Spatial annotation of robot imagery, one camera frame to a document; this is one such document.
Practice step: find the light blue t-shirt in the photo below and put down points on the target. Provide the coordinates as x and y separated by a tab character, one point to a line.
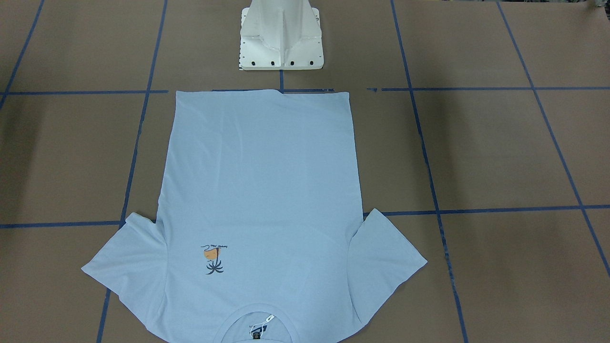
259	234

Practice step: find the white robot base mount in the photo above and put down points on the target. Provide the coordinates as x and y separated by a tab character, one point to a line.
280	35

